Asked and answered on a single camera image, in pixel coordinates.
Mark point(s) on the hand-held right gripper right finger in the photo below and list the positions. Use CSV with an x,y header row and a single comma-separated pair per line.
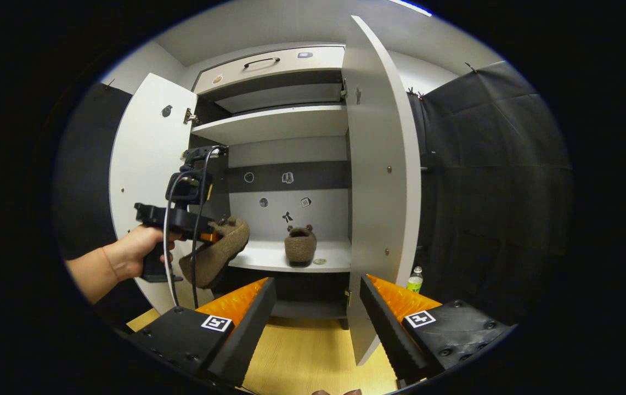
x,y
387,329

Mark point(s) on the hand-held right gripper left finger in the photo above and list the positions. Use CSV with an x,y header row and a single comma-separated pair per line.
x,y
247,323

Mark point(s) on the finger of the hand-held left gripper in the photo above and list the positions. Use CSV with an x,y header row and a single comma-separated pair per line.
x,y
211,237

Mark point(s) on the brown fuzzy shoe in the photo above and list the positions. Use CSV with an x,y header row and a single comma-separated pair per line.
x,y
219,252
300,247

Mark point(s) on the white cabinet door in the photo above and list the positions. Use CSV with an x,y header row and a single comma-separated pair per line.
x,y
381,208
145,148

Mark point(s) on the white shoe cabinet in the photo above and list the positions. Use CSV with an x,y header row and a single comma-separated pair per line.
x,y
285,159

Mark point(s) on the white thick cabinet shelf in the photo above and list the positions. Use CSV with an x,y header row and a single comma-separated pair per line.
x,y
263,255

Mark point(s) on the white thin cabinet shelf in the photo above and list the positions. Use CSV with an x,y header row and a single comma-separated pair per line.
x,y
274,123

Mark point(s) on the beige cabinet drawer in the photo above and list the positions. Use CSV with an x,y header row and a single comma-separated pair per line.
x,y
291,68

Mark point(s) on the green drink bottle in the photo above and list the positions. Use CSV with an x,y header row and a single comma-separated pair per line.
x,y
415,282

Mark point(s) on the black backdrop cloth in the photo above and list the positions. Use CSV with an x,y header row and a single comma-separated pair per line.
x,y
88,164
499,192

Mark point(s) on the long ceiling light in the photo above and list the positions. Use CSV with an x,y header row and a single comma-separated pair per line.
x,y
411,7

